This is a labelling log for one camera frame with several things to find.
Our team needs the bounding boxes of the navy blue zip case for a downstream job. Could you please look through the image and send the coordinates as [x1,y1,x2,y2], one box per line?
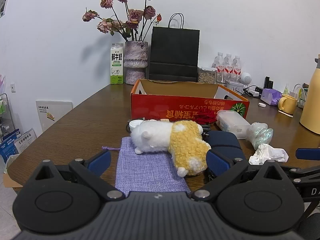
[204,130,244,178]

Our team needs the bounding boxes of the purple burlap drawstring pouch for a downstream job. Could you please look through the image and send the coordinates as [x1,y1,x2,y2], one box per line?
[102,136,192,195]

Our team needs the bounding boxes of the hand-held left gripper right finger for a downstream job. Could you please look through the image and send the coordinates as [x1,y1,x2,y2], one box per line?
[191,149,298,200]

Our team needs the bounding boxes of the black paper bag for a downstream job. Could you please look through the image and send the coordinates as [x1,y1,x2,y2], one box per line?
[149,13,200,82]

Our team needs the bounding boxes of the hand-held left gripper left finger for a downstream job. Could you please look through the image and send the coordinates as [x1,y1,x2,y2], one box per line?
[24,150,125,200]

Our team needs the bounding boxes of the white round container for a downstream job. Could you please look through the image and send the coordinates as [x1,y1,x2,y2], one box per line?
[128,119,143,132]

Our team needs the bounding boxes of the yellow thermos jug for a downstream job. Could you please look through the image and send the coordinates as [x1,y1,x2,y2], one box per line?
[299,54,320,128]

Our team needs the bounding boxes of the yellow mug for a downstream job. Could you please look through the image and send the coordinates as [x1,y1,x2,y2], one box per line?
[278,94,298,114]

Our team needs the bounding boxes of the white and green milk carton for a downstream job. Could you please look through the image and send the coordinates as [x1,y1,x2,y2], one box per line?
[110,43,125,85]

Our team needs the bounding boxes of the white floral tin box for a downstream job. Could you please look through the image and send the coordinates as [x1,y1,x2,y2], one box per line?
[227,81,244,94]

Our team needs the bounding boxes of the blue and white cartons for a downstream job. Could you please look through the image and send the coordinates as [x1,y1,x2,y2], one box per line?
[0,128,37,164]

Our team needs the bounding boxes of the black braided cable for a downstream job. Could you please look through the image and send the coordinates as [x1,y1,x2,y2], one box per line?
[201,126,213,140]

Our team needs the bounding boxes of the white and yellow plush toy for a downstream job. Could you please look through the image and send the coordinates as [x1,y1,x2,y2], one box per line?
[129,120,212,177]

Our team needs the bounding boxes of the purple tissue pack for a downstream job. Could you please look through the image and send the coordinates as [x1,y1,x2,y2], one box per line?
[260,88,283,105]

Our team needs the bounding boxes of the white panel board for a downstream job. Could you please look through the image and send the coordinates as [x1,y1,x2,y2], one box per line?
[36,100,73,132]

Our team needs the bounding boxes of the translucent plastic box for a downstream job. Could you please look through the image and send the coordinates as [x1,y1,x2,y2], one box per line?
[215,110,251,140]

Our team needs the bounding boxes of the white tissue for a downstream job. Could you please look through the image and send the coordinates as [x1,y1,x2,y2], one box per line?
[248,144,289,165]

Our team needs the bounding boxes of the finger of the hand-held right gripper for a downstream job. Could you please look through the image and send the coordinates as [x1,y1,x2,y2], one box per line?
[296,148,320,160]
[281,166,320,183]

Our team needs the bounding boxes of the wall picture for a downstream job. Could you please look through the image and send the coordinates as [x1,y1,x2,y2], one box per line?
[0,0,12,18]

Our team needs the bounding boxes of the dried rose bouquet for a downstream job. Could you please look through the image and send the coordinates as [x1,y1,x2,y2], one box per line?
[82,0,163,42]

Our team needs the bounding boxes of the iridescent plastic bag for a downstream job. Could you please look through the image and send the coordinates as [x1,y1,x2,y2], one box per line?
[247,122,274,150]

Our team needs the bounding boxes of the red cardboard box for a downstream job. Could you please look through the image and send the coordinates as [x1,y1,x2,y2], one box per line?
[130,79,250,125]

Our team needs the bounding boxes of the clear container of pellets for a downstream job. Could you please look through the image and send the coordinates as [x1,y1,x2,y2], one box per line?
[197,67,217,83]

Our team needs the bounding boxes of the reddish fabric bundle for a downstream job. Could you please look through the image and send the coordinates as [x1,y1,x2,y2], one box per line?
[194,109,219,126]

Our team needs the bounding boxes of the wire rack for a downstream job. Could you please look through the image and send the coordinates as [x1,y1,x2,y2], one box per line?
[0,92,12,140]

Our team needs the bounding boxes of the wooden desktop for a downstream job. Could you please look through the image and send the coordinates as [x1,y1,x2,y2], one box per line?
[4,79,320,240]

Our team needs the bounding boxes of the clear water bottle red label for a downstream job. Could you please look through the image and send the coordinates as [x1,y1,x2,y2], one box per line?
[223,53,233,80]
[232,55,242,82]
[214,52,225,80]

